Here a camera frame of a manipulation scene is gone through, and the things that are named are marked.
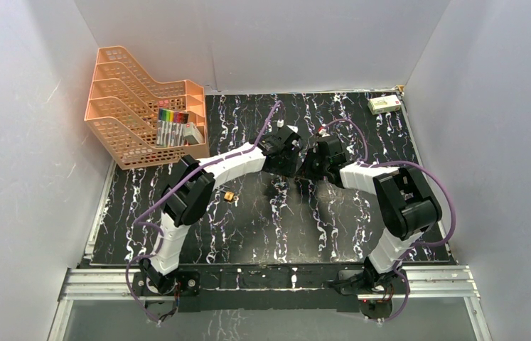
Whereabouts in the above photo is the small brass padlock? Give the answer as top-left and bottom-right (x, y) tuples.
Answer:
(222, 190), (238, 203)

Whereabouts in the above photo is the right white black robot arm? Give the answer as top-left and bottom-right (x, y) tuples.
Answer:
(296, 136), (442, 295)

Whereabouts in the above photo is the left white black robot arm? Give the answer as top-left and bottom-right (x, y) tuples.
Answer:
(139, 125), (301, 295)

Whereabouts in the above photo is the small grey white box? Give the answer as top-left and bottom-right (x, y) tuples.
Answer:
(183, 122), (205, 146)

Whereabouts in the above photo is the set of coloured markers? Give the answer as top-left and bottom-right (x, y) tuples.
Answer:
(156, 107), (189, 148)

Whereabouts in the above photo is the orange plastic file organizer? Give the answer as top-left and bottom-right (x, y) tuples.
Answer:
(85, 46), (209, 170)

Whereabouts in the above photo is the white green box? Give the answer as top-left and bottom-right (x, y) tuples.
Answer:
(368, 94), (402, 114)

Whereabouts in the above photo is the black aluminium base frame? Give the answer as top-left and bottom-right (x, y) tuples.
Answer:
(60, 263), (481, 319)

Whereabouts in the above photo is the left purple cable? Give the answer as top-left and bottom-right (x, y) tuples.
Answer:
(125, 99), (286, 324)

